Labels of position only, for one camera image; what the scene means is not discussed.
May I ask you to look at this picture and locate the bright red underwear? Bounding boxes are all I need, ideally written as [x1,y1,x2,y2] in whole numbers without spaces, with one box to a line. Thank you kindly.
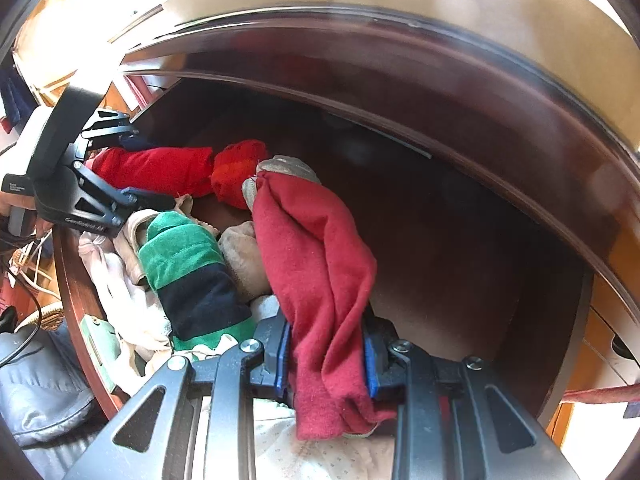
[90,146,216,198]

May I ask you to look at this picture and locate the white dotted cloth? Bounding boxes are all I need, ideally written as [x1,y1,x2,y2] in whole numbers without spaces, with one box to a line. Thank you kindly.
[192,400,396,480]

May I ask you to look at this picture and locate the black cable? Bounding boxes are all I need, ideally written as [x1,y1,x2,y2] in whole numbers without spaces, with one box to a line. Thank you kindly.
[0,270,45,367]

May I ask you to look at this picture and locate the person's blue jeans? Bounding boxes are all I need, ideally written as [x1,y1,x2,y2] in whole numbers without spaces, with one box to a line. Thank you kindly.
[0,320,108,451]

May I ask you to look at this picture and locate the orange wooden cabinet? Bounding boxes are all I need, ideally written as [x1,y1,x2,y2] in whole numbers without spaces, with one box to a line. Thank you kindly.
[545,275,640,461]

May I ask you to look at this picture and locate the pale green packet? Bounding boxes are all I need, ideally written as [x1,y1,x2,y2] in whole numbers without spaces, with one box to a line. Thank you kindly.
[80,315,124,367]

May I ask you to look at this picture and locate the tan underwear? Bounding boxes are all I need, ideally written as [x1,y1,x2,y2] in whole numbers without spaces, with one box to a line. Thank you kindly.
[217,220,274,303]

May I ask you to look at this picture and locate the orange-red rolled underwear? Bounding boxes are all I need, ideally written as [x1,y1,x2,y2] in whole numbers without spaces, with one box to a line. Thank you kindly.
[210,139,271,210]

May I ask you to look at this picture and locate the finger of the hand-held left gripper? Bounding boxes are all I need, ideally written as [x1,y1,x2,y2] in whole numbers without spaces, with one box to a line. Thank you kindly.
[75,107,141,153]
[39,160,176,239]

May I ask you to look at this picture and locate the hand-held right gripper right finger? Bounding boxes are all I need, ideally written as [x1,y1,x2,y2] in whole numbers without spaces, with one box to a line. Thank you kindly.
[362,310,576,480]

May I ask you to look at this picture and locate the dark red cloth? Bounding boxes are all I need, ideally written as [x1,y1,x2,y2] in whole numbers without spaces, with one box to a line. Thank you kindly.
[242,155,398,441]

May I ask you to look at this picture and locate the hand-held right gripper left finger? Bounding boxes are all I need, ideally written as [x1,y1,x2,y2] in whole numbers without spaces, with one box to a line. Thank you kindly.
[62,312,296,480]

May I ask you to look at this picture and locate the green navy striped underwear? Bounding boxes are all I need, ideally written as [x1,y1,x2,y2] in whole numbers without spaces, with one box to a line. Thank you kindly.
[136,211,256,356]

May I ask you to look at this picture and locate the dark wooden drawer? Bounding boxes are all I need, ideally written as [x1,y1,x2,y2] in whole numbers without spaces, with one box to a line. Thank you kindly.
[52,80,598,423]

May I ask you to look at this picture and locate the black cabinet handle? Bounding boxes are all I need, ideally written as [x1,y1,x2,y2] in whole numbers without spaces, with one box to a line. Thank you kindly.
[612,335,640,362]

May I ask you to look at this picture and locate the person's left hand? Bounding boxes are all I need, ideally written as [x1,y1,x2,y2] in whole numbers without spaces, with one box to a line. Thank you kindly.
[0,192,53,241]

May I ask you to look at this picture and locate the dark wooden dresser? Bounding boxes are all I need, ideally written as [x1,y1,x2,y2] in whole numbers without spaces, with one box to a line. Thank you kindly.
[107,2,640,286]

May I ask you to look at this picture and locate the pale pinkish white underwear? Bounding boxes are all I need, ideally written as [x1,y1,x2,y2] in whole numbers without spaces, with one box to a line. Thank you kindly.
[77,232,173,361]

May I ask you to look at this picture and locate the blue cloth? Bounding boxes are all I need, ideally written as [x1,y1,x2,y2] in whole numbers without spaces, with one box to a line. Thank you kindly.
[0,67,39,133]

